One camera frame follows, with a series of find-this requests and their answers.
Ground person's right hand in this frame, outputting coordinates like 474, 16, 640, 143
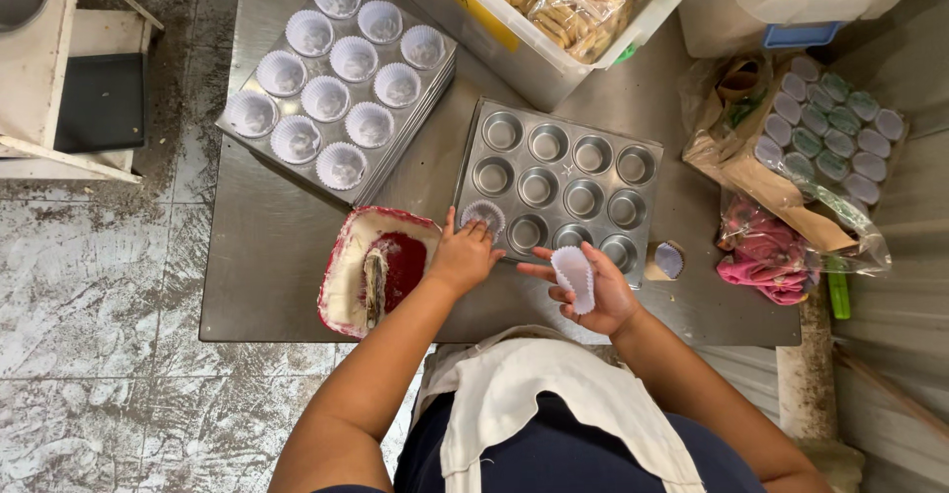
516, 241, 645, 338

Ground person's left hand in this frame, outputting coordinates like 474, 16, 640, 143
426, 207, 508, 299

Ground hand-held stack of white liners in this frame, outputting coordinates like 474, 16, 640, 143
550, 245, 596, 315

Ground single white paper cupcake liner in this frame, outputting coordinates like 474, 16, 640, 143
460, 199, 507, 242

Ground small liner stack on cardboard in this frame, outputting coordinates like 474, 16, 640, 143
644, 239, 687, 282

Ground red bowl with white grease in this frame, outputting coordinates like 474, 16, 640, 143
317, 206, 443, 340

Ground empty metal muffin tray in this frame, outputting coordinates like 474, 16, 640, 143
452, 97, 664, 290

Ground stack of metal muffin trays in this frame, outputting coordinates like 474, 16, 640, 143
215, 0, 458, 208

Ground white cloth apron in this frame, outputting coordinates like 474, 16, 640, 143
411, 326, 705, 493

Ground bag of pink items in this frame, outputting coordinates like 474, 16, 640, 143
715, 196, 818, 307

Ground person's dark blue clothing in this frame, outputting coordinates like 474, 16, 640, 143
315, 391, 768, 493

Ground white plastic bin of cookies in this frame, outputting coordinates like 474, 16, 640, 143
382, 0, 701, 113

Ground group of liners filling tray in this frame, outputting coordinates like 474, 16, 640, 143
224, 0, 447, 191

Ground green plastic stick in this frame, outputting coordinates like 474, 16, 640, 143
826, 256, 852, 321

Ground clear plastic bag with liners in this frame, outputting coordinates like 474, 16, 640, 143
681, 51, 910, 277

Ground rows of packed liner stacks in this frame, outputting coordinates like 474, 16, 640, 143
755, 55, 907, 209

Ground clear bag of finger cookies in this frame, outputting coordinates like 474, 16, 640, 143
528, 0, 633, 65

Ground white plastic bucket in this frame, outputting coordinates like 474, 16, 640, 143
678, 0, 769, 60

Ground wooden stick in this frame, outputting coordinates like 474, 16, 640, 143
834, 345, 949, 442

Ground blue plastic lid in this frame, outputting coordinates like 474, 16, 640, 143
762, 22, 847, 49

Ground black flat pad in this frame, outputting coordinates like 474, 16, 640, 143
53, 52, 147, 154

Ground white wooden stand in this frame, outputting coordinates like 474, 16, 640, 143
0, 0, 166, 184

